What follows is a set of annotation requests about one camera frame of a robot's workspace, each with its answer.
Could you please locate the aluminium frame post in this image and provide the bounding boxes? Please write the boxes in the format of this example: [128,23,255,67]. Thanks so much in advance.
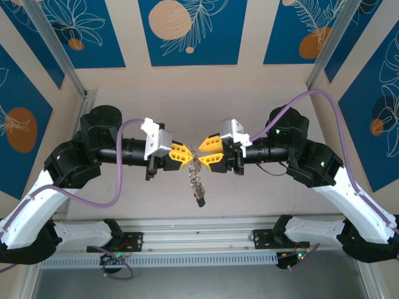
[306,0,366,91]
[22,0,87,98]

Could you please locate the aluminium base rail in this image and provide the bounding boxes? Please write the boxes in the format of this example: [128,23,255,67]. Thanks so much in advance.
[52,217,344,254]

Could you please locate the metal key ring chain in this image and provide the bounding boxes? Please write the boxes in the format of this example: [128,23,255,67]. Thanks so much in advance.
[186,150,208,200]

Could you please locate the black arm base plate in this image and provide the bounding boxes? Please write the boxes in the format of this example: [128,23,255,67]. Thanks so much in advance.
[86,232,145,254]
[251,229,311,250]

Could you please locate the blue panel orange circle fern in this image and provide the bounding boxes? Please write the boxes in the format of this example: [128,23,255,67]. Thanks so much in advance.
[262,0,347,65]

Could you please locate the small circuit board with LEDs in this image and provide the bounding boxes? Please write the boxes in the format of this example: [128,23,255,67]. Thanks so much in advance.
[99,251,126,266]
[276,249,309,270]

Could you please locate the blue panel large orange circle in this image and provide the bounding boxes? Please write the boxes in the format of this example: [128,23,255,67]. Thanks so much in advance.
[0,43,54,201]

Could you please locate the blue panel white leaf lines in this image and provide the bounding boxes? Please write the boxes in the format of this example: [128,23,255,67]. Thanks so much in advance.
[0,0,65,90]
[324,0,384,84]

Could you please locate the blue panel beige circle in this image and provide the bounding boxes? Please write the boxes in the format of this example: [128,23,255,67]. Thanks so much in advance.
[138,0,249,67]

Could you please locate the grey slotted cable duct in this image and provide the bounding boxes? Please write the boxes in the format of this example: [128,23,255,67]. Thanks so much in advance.
[40,252,279,269]

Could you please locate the blue panel dark circle flowers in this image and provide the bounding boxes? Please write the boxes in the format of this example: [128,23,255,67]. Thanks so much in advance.
[338,27,399,193]

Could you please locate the blue panel small orange circle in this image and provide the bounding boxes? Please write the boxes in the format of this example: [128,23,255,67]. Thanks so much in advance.
[39,0,127,70]

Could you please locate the thin purple base cable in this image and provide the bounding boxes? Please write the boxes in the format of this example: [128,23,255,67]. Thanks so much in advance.
[288,243,321,272]
[89,245,135,280]

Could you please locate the aluminium frame bar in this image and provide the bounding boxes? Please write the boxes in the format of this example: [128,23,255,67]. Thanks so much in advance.
[355,261,386,299]
[17,264,43,299]

